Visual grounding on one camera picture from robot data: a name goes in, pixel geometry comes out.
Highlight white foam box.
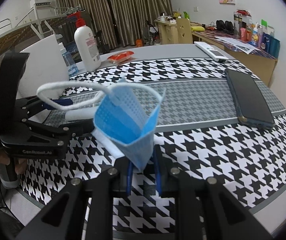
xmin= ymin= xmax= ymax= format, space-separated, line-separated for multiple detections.
xmin=0 ymin=34 xmax=70 ymax=112

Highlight white lotion pump bottle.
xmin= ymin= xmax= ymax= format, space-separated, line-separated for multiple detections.
xmin=67 ymin=12 xmax=102 ymax=72

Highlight blue face mask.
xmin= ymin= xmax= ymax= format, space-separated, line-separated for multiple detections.
xmin=37 ymin=77 xmax=167 ymax=172

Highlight white remote control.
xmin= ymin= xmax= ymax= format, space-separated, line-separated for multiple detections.
xmin=194 ymin=41 xmax=229 ymax=62

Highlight brown curtain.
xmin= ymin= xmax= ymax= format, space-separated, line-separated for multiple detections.
xmin=107 ymin=0 xmax=173 ymax=49
xmin=54 ymin=0 xmax=108 ymax=50

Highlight clear hand sanitiser bottle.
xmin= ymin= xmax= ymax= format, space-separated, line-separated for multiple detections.
xmin=58 ymin=42 xmax=80 ymax=77

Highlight printed paper sheets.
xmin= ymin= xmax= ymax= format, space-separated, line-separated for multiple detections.
xmin=215 ymin=36 xmax=257 ymax=55

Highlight red snack packet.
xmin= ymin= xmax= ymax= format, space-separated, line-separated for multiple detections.
xmin=107 ymin=51 xmax=135 ymax=63

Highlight cluster of toiletry bottles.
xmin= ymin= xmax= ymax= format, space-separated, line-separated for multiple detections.
xmin=233 ymin=9 xmax=281 ymax=58

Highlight houndstooth tablecloth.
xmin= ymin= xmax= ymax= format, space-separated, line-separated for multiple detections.
xmin=18 ymin=57 xmax=286 ymax=240

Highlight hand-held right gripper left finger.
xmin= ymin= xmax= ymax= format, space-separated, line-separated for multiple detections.
xmin=15 ymin=162 xmax=135 ymax=240

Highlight wooden desk with drawers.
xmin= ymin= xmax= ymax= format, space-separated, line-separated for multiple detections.
xmin=154 ymin=19 xmax=178 ymax=45

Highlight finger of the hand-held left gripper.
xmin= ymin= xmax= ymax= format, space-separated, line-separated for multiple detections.
xmin=20 ymin=120 xmax=96 ymax=141
xmin=15 ymin=96 xmax=74 ymax=119

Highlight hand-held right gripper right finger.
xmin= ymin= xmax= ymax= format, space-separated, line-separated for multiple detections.
xmin=155 ymin=163 xmax=273 ymax=240

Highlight black smartphone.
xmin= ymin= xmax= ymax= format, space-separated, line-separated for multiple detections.
xmin=224 ymin=69 xmax=275 ymax=130

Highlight white air conditioner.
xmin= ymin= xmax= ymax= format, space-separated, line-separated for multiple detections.
xmin=29 ymin=0 xmax=52 ymax=9

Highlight white metal bunk bed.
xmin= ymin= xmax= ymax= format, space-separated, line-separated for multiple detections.
xmin=0 ymin=9 xmax=68 ymax=63
xmin=54 ymin=5 xmax=93 ymax=30

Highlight wooden chair with smiley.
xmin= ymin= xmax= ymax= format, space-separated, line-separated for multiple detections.
xmin=175 ymin=17 xmax=193 ymax=44

